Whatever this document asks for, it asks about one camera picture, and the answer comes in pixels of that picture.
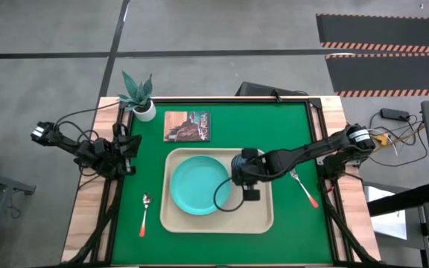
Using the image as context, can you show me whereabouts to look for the black power adapter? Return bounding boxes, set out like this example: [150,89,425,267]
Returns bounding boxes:
[380,107,411,122]

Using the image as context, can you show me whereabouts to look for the metal fork with red handle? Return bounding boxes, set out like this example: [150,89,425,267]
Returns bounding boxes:
[288,169,320,209]

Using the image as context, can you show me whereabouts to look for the teal plastic plate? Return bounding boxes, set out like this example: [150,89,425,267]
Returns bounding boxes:
[169,155,232,216]

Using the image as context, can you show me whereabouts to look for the black orange-striped floor ramp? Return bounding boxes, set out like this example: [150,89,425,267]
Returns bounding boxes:
[325,53,429,98]
[315,13,429,52]

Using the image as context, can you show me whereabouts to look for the black case behind table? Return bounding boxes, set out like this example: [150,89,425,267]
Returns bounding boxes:
[235,81,309,98]

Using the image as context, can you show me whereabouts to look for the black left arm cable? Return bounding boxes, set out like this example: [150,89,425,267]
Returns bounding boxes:
[53,101,121,132]

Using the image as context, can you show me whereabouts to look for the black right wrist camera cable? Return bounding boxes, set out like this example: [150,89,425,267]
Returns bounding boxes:
[213,177,246,213]

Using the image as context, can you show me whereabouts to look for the tangled floor cables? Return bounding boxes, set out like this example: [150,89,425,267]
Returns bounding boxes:
[366,111,429,168]

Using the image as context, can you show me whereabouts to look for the metal spoon with red handle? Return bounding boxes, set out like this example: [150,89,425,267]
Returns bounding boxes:
[139,192,153,238]

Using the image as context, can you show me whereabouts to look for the white paper sheet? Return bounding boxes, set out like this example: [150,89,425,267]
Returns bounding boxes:
[365,185,409,241]

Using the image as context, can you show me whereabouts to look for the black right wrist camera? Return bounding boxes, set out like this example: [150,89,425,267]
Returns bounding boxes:
[243,188,261,202]

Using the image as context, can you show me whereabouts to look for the black aluminium table frame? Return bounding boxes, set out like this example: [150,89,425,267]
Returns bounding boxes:
[63,95,383,268]

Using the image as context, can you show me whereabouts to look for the black metal beam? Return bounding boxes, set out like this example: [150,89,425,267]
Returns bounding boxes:
[366,182,429,217]

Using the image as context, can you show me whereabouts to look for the white plant pot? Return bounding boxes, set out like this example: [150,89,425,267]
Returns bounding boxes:
[132,100,157,123]

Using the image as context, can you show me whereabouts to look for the blue faceted cup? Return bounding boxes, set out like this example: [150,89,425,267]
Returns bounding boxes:
[231,154,247,170]

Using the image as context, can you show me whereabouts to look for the Acadia picture book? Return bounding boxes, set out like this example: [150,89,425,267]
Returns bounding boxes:
[163,110,212,143]

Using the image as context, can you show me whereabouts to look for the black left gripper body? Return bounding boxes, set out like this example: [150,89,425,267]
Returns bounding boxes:
[102,123,130,157]

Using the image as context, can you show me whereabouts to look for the green leafy plant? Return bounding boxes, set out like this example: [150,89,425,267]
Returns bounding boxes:
[117,70,154,112]

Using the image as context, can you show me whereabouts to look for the beige plastic tray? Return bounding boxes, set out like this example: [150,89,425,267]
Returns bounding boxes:
[159,147,275,235]

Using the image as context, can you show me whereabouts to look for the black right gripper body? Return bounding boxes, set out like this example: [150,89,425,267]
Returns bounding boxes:
[241,147,272,187]

